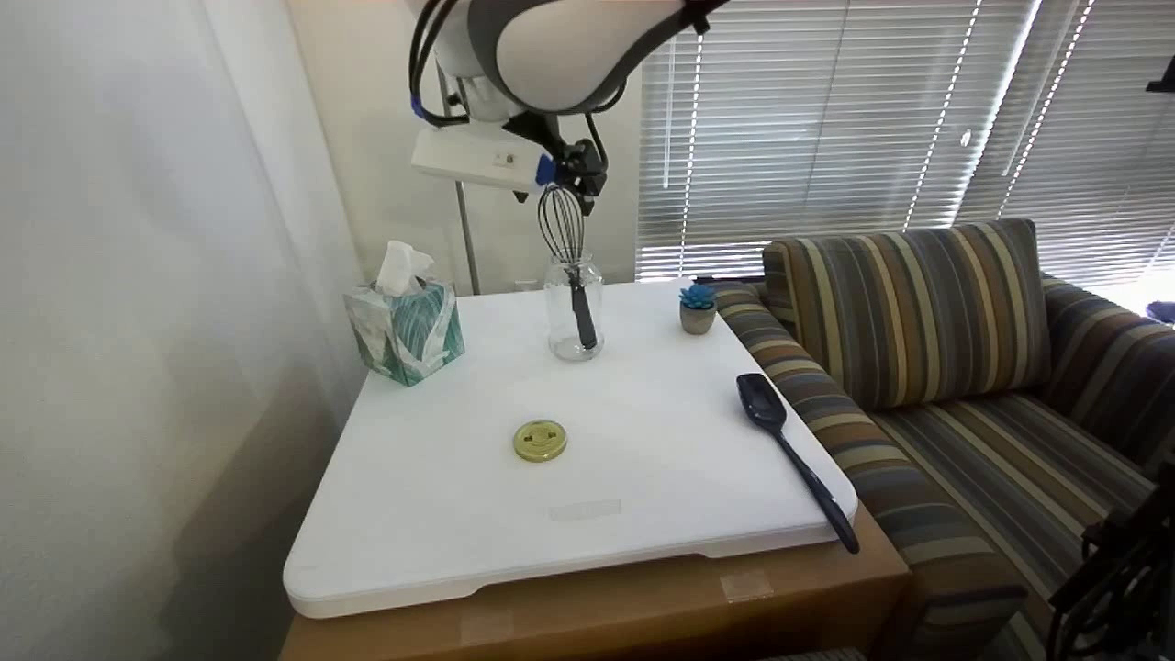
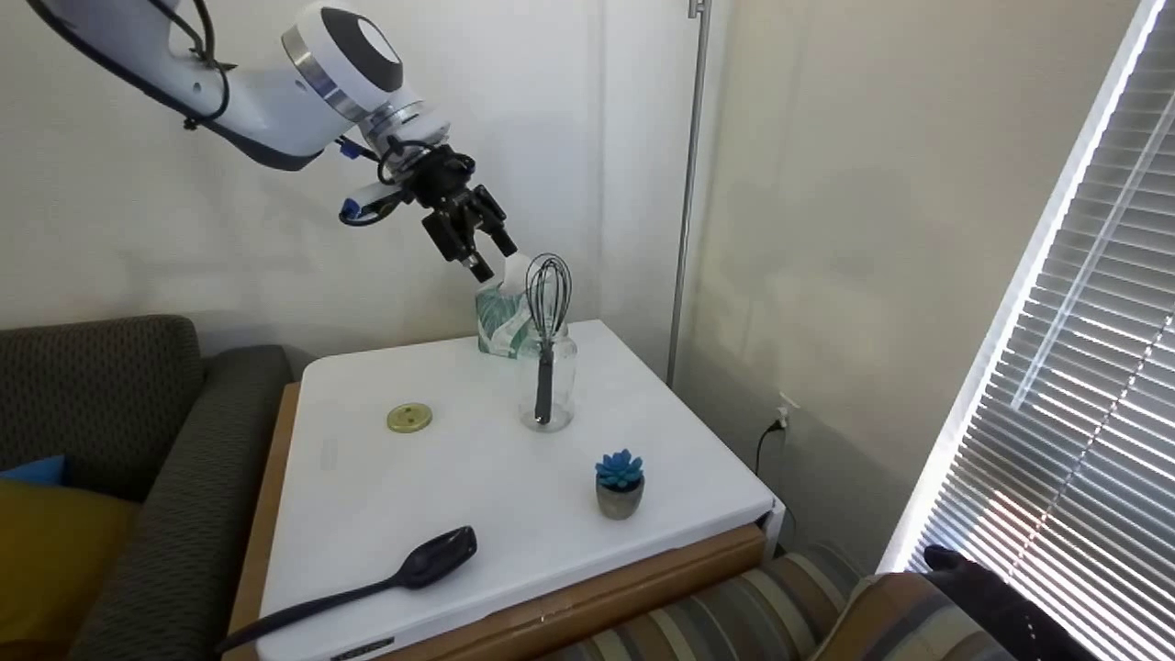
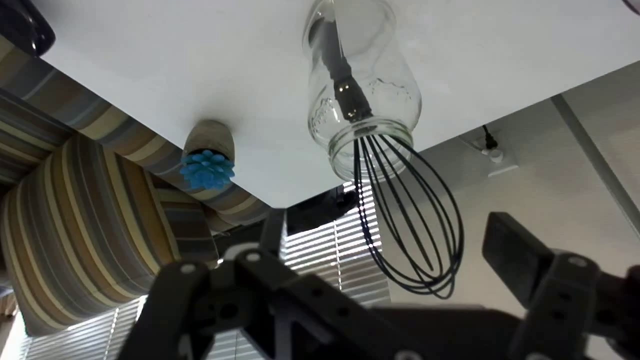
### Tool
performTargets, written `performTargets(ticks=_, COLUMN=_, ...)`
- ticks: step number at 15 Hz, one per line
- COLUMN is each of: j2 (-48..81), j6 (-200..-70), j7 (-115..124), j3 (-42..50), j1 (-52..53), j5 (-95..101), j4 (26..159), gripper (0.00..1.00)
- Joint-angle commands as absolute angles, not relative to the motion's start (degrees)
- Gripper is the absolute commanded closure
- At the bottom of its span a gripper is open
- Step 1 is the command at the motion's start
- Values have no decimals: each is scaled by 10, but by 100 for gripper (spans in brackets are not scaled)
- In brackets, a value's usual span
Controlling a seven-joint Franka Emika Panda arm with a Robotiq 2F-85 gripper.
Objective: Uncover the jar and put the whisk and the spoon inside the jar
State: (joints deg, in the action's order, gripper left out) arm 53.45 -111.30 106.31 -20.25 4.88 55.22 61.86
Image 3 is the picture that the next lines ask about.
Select black power cable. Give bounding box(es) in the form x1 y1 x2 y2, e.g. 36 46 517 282
479 124 507 158

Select striped sofa cushion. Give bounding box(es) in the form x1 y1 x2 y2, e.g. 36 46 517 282
0 132 183 339

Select small blue potted succulent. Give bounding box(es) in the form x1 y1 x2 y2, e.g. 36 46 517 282
178 118 239 193

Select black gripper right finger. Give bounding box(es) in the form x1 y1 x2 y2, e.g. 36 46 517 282
481 210 640 360

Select clear glass jar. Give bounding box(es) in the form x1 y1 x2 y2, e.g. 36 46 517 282
302 0 426 184

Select white window blinds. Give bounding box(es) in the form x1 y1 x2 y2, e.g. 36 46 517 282
18 178 396 360

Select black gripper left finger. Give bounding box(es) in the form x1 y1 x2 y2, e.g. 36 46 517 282
119 210 376 360

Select white plastic table board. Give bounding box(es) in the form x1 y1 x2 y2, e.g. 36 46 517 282
28 0 640 210

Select black fabric item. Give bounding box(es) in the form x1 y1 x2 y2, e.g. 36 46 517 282
284 187 359 236

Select striped fabric sofa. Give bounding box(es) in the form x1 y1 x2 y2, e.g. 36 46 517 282
0 33 276 268

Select black wire whisk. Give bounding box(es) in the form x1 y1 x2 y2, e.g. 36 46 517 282
319 17 467 300

